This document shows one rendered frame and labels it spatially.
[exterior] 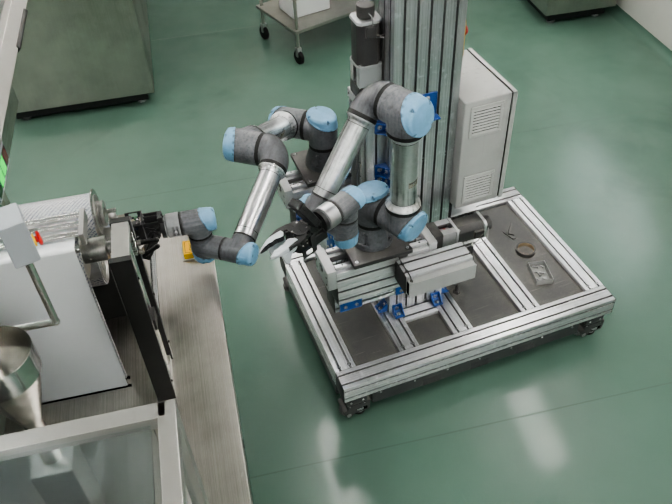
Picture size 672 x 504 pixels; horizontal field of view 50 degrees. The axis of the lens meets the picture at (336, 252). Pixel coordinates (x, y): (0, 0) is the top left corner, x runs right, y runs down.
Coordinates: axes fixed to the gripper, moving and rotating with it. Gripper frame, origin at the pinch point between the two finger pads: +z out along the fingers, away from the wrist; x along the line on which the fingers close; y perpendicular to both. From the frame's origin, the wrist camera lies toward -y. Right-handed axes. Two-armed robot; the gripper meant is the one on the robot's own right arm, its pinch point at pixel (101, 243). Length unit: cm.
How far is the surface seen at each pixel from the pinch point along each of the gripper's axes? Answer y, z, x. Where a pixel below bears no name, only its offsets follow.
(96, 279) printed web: 8.1, -0.9, 24.5
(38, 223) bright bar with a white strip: 35.8, 5.4, 31.3
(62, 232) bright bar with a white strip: 34.6, 0.0, 34.7
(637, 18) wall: -101, -357, -264
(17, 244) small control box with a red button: 58, 0, 65
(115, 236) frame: 35, -13, 40
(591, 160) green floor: -109, -251, -126
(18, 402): 35, 6, 84
